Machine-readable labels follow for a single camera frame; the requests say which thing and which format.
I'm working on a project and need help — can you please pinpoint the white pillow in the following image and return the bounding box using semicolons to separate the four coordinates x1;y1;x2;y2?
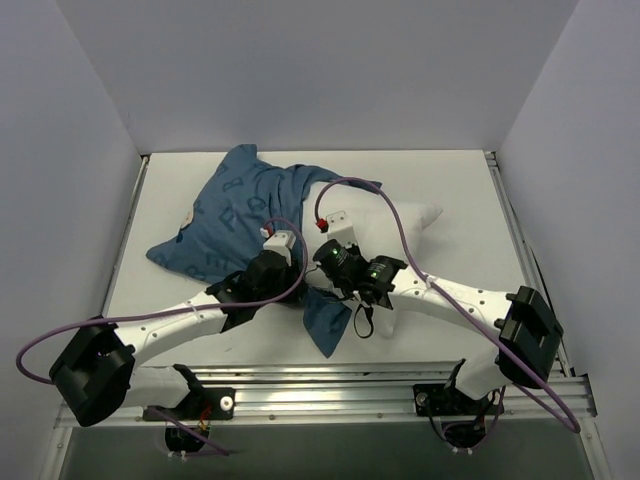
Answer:
299;179;446;341

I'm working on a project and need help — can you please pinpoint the blue letter-print pillowcase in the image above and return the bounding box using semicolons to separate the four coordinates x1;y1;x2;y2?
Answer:
144;143;386;359

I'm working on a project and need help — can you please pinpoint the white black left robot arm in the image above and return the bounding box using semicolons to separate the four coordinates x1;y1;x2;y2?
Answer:
49;250;306;427

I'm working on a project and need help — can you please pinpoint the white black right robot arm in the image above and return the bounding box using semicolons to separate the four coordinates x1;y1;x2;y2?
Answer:
313;239;564;413

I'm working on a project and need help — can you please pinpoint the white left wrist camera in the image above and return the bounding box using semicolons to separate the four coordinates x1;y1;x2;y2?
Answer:
260;227;296;266

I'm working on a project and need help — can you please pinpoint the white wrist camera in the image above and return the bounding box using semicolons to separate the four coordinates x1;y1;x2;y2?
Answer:
316;211;358;248
260;227;296;266

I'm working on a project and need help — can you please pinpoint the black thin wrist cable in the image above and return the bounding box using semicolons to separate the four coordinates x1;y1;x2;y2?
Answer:
304;264;381;341

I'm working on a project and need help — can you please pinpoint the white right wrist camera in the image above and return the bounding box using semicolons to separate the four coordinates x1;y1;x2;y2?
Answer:
316;211;358;248

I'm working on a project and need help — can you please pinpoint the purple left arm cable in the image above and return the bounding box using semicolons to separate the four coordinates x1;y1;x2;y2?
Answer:
16;216;308;457

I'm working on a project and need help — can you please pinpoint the aluminium front rail frame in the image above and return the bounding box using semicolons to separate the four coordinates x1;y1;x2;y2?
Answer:
49;362;599;436

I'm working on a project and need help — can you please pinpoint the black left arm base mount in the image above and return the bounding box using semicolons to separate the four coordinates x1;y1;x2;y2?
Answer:
142;364;236;458

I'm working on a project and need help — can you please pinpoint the aluminium side rail left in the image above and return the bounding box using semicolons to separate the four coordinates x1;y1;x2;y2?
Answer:
95;154;151;319

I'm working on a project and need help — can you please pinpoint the aluminium side rail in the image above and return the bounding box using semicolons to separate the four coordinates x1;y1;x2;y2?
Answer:
484;151;573;379
95;154;151;319

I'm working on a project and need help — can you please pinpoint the aluminium side rail right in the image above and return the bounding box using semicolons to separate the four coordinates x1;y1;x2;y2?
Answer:
484;151;573;379

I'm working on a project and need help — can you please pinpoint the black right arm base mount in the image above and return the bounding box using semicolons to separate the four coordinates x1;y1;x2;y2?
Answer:
412;360;505;455

